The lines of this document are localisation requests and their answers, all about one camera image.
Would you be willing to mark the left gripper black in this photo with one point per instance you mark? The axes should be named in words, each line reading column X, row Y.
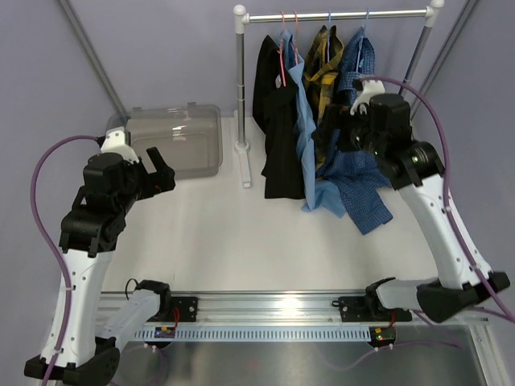
column 156, row 182

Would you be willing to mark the aluminium frame post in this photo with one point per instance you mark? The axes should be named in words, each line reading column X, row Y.
column 91, row 55
column 468, row 10

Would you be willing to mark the pink wire hanger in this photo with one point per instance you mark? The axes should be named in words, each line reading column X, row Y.
column 295, row 41
column 281, row 50

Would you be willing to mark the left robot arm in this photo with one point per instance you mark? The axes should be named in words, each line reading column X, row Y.
column 76, row 352

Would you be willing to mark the metal clothes rack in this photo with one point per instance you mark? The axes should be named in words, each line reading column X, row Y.
column 242, row 18

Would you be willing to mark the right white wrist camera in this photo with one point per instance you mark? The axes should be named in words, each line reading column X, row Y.
column 366, row 88

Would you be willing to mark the blue hanger for plaid shirt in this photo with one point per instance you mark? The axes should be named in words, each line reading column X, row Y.
column 328, row 41

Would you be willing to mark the slotted cable duct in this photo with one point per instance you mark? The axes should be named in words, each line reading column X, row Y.
column 267, row 334

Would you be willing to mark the aluminium mounting rail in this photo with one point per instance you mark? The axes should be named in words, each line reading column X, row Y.
column 232, row 308

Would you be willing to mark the clear plastic storage bin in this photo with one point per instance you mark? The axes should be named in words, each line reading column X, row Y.
column 189, row 138

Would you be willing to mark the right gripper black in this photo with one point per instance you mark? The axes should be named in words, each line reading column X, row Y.
column 339, row 118

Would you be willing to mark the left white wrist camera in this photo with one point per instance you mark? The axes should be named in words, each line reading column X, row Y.
column 117, row 142

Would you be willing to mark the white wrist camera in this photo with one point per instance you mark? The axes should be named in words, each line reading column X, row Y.
column 117, row 142
column 366, row 88

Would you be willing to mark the right aluminium frame post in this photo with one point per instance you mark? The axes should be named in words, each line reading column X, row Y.
column 468, row 10

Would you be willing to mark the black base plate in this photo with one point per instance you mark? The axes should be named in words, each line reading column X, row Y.
column 183, row 307
column 362, row 309

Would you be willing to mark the yellow plaid shirt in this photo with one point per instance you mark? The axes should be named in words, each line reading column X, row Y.
column 319, row 78

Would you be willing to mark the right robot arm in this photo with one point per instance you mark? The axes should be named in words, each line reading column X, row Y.
column 415, row 171

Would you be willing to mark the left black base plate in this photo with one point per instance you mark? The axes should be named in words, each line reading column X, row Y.
column 183, row 307

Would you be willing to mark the black shirt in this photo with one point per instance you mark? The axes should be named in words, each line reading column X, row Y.
column 274, row 110

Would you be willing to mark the dark blue checked shirt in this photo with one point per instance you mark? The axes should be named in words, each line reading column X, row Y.
column 356, row 174

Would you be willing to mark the light blue shirt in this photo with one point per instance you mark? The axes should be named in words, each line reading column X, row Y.
column 318, row 192

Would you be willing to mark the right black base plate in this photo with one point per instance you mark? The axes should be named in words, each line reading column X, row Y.
column 362, row 309

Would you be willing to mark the left aluminium frame post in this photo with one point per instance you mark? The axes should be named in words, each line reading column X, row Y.
column 91, row 55

